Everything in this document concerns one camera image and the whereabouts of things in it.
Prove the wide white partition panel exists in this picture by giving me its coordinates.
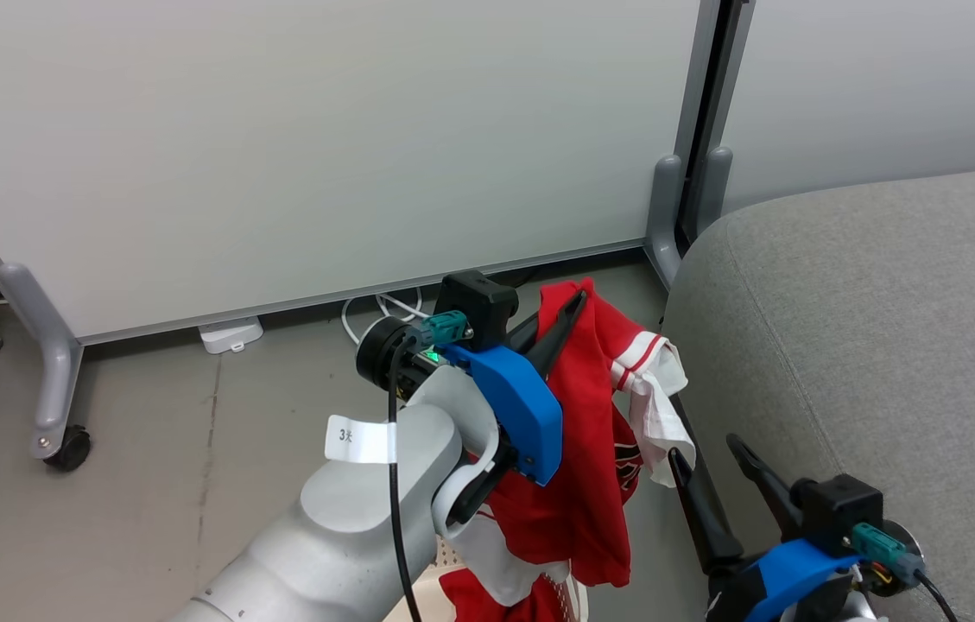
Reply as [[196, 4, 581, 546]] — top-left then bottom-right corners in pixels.
[[0, 0, 725, 346]]

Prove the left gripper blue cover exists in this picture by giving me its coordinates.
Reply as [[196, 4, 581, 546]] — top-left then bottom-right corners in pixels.
[[356, 291, 588, 486]]

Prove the narrow white partition panel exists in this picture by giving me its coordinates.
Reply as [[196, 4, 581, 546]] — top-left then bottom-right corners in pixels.
[[716, 0, 975, 217]]

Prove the white power adapter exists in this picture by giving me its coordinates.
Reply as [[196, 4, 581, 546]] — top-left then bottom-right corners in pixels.
[[198, 316, 264, 355]]

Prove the short grey partition foot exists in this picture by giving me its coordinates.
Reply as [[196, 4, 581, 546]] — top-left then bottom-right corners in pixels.
[[644, 154, 685, 290], [699, 147, 734, 234]]

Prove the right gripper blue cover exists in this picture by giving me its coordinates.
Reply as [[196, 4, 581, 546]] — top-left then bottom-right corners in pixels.
[[668, 435, 927, 622]]

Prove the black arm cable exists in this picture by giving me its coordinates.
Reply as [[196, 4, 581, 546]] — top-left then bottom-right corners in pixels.
[[915, 570, 963, 622], [386, 333, 427, 622]]

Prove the long grey partition foot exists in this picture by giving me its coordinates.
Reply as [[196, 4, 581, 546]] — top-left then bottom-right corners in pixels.
[[0, 263, 84, 459]]

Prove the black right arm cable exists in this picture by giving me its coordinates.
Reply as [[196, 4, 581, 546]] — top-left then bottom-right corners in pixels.
[[915, 570, 963, 622]]

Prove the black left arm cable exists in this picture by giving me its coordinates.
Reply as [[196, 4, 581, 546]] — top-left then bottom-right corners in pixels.
[[386, 333, 427, 622]]

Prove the white paper label tag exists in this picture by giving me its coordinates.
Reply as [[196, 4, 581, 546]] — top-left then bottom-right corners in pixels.
[[325, 415, 397, 465]]

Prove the grey fabric sofa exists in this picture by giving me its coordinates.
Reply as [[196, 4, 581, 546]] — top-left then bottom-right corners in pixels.
[[662, 164, 975, 622]]

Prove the coiled white cable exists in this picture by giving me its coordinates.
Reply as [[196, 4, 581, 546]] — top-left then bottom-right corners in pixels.
[[340, 288, 432, 346]]

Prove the red and white garment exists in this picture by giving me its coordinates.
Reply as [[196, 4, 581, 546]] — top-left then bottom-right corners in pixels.
[[440, 276, 697, 622]]

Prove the cream perforated laundry basket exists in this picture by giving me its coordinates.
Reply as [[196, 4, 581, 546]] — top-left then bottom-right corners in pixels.
[[405, 536, 589, 622]]

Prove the black caster wheel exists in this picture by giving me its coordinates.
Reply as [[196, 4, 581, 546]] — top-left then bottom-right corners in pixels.
[[42, 425, 92, 473]]

